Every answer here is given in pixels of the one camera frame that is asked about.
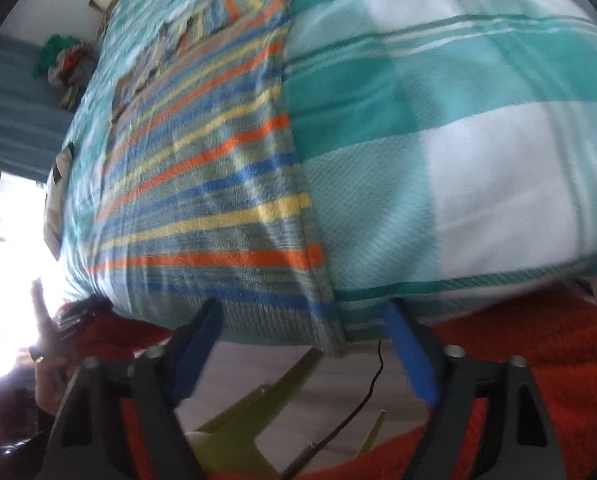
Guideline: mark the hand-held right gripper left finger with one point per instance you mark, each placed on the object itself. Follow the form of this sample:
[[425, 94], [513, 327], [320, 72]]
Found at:
[[198, 350]]

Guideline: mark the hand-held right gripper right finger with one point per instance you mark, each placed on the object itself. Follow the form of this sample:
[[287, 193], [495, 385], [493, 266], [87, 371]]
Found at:
[[408, 350]]

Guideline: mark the striped knit sweater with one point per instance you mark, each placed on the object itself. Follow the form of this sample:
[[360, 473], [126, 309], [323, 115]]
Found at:
[[203, 200]]

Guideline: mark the pile of colourful clothes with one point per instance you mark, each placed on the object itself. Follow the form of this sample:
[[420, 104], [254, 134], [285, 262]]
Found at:
[[68, 65]]

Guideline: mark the person's left hand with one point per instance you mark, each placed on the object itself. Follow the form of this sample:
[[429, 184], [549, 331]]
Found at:
[[48, 375]]

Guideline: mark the yellow-green plastic stool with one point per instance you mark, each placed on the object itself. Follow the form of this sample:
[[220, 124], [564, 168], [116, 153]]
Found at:
[[258, 415]]

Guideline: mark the brown chevron pillow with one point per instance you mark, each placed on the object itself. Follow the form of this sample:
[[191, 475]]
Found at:
[[56, 195]]

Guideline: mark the teal checked blanket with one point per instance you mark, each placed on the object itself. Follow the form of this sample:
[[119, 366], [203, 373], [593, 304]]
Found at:
[[453, 160]]

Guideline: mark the teal curtain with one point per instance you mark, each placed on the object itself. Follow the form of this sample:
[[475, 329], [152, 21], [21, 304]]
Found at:
[[13, 120]]

